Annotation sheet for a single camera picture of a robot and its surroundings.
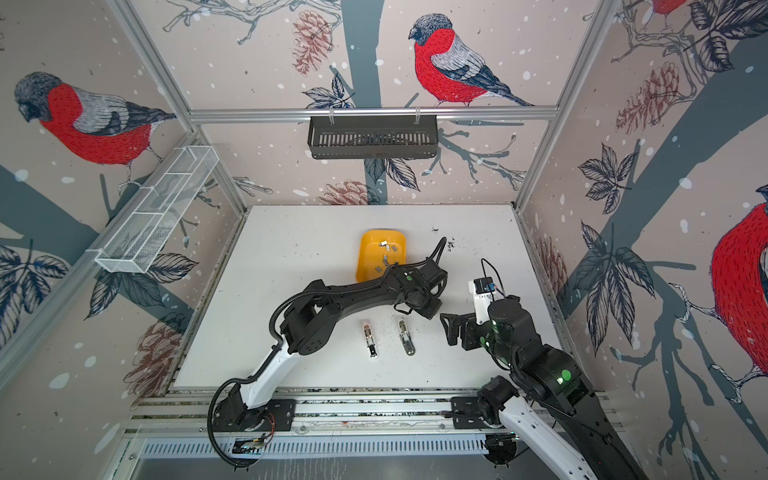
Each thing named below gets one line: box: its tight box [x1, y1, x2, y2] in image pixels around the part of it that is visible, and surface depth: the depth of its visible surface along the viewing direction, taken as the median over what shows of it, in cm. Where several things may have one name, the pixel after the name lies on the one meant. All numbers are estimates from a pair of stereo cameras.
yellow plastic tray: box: [356, 230, 407, 282], surface depth 108 cm
